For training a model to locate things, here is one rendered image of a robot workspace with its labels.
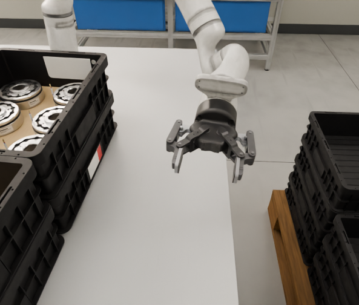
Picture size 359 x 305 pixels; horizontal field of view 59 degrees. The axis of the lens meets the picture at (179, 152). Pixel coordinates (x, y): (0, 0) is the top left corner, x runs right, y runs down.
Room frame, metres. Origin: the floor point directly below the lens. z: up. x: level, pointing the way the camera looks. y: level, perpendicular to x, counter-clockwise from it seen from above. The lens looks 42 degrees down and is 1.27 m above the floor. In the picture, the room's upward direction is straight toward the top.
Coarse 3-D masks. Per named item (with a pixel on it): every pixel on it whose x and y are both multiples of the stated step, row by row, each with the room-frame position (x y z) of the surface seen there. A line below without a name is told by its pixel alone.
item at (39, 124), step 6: (48, 108) 0.62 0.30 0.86; (54, 108) 0.62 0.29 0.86; (60, 108) 0.62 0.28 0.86; (36, 114) 0.59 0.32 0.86; (42, 114) 0.59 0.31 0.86; (36, 120) 0.57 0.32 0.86; (42, 120) 0.57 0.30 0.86; (36, 126) 0.55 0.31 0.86; (42, 126) 0.55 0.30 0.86; (48, 126) 0.55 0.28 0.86; (42, 132) 0.53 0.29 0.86
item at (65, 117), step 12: (0, 48) 0.79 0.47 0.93; (12, 48) 0.79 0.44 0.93; (24, 48) 0.79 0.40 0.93; (96, 72) 0.67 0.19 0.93; (84, 84) 0.61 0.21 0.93; (72, 96) 0.56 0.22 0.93; (84, 96) 0.58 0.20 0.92; (72, 108) 0.52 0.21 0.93; (60, 120) 0.47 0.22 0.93; (48, 132) 0.44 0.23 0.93; (60, 132) 0.46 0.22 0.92; (48, 144) 0.41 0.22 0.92; (12, 156) 0.38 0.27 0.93; (24, 156) 0.38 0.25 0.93; (36, 156) 0.38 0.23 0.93; (48, 156) 0.40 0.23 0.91
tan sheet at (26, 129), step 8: (48, 88) 0.76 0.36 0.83; (56, 88) 0.76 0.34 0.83; (48, 96) 0.72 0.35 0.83; (40, 104) 0.68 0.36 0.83; (48, 104) 0.68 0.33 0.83; (24, 112) 0.65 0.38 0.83; (32, 112) 0.65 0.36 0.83; (24, 120) 0.61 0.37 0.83; (24, 128) 0.58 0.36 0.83; (32, 128) 0.58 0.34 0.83; (8, 136) 0.55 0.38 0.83; (16, 136) 0.55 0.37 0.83; (24, 136) 0.55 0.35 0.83; (0, 144) 0.53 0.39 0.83; (8, 144) 0.53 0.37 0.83
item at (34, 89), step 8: (16, 80) 0.75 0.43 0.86; (24, 80) 0.75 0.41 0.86; (32, 80) 0.75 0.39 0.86; (8, 88) 0.71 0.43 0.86; (32, 88) 0.71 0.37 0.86; (40, 88) 0.71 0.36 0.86; (0, 96) 0.67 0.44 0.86; (8, 96) 0.67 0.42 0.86; (16, 96) 0.67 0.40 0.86; (24, 96) 0.67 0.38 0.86; (32, 96) 0.68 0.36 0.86
